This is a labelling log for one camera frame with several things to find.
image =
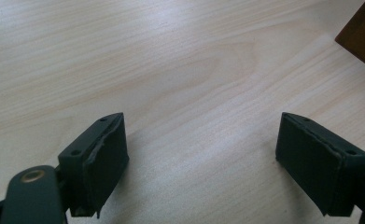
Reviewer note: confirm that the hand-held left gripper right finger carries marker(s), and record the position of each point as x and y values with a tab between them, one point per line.
317	161

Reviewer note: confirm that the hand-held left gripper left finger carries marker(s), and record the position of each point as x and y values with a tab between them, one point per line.
99	161

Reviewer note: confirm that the dark brown wooden object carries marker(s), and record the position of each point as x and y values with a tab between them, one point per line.
362	34

